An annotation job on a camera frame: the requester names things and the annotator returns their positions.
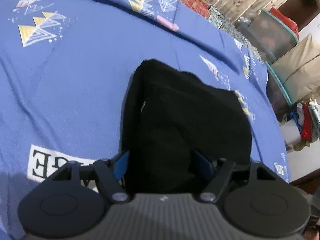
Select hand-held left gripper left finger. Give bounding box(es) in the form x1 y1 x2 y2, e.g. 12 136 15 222
43 150 131 203

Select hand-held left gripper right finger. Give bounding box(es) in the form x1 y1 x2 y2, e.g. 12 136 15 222
192 150 280 203

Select black pants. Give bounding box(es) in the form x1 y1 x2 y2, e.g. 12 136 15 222
121 59 252 194

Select blue printed bedsheet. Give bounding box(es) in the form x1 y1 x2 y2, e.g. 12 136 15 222
0 0 290 240

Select pile of colourful clothes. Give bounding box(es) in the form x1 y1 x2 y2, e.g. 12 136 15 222
286 99 320 152

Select beige cushion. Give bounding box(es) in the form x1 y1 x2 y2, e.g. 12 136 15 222
271 33 320 105

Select clear storage bin teal rim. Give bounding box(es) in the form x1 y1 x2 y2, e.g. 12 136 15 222
236 9 300 64

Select red bag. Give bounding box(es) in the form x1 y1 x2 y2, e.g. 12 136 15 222
269 7 300 38

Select brown wooden cabinet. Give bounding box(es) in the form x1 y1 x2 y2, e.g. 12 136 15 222
277 0 320 32

